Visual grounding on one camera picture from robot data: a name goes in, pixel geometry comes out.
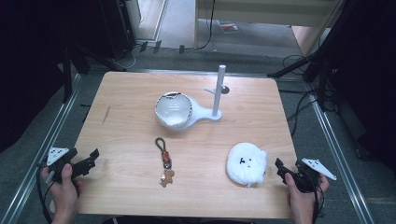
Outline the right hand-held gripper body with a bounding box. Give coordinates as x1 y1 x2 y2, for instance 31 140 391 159
293 157 338 194

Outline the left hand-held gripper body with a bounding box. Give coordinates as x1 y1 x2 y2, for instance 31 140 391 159
37 146 78 185

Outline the person's right hand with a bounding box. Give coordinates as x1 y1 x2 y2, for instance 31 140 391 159
284 172 331 218

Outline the person's left hand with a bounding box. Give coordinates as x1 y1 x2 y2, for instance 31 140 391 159
40 163 84 217

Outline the white fluffy plush pouch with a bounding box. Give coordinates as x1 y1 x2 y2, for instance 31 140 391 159
225 142 269 189

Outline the black stand leg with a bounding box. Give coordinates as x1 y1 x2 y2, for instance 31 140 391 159
61 43 92 105

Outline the white bowl with speckled rim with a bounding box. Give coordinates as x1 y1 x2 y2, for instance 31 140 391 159
154 91 192 128

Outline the white stand with pole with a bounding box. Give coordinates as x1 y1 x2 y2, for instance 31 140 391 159
157 64 228 132

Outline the black tripod leg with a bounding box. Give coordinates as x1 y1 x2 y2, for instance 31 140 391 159
266 46 326 78

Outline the person's dark clothing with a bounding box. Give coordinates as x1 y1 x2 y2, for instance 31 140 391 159
102 215 255 224

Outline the black cabinet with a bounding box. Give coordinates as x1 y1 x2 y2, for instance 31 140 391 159
98 0 142 61

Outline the red and grey booklet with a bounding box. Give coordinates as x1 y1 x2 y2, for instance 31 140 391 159
218 20 240 35

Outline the light wooden partition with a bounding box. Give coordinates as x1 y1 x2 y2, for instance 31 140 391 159
193 0 347 57

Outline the metal floor rail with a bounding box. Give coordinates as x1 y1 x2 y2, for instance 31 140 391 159
0 73 83 224
306 81 377 224
125 68 275 78

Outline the right hand-held gripper cable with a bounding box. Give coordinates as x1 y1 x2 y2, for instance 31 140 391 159
311 178 326 224

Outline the hand-held gripper cable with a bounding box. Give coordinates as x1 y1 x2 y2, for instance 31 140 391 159
35 161 56 224
311 178 326 224

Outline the left hand-held gripper cable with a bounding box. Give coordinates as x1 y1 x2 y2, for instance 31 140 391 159
35 161 56 224

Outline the black floor cable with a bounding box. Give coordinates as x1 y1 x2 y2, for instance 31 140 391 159
278 54 323 138

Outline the green cord gingerbread keychain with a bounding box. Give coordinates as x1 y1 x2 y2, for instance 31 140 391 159
154 136 176 189

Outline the white floor cable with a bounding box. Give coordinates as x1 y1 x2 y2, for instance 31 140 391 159
109 43 142 71

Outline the black hanging cable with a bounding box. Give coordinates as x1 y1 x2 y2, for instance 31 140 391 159
195 0 217 51

